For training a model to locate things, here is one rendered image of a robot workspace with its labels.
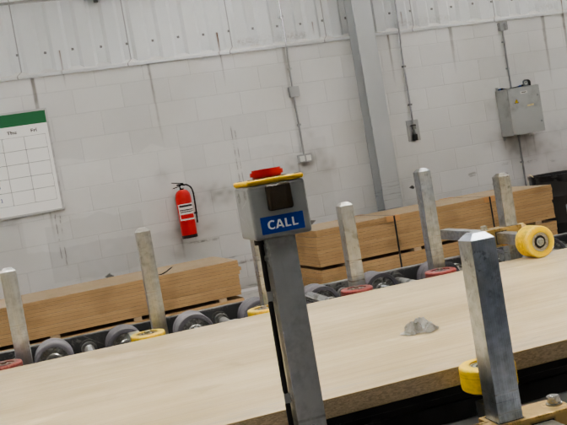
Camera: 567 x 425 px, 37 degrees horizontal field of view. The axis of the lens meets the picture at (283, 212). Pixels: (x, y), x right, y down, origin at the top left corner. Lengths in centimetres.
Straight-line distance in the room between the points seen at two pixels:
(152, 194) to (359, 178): 214
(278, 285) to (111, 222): 711
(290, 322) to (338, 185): 768
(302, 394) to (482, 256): 29
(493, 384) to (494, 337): 6
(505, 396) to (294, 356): 29
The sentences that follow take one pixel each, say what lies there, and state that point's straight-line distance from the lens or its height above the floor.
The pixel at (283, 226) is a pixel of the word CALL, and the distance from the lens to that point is 99.
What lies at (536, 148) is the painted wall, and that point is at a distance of 984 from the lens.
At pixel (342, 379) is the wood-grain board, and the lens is 131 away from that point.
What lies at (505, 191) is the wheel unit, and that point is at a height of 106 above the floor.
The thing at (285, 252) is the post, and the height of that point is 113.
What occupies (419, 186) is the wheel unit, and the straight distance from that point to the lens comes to 228.
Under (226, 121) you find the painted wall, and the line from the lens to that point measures 835.
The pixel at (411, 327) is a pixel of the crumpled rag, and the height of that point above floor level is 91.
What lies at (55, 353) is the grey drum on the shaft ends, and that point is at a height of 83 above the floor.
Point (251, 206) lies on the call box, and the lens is 98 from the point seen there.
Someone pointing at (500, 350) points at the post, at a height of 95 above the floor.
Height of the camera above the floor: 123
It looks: 3 degrees down
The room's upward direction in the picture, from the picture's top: 10 degrees counter-clockwise
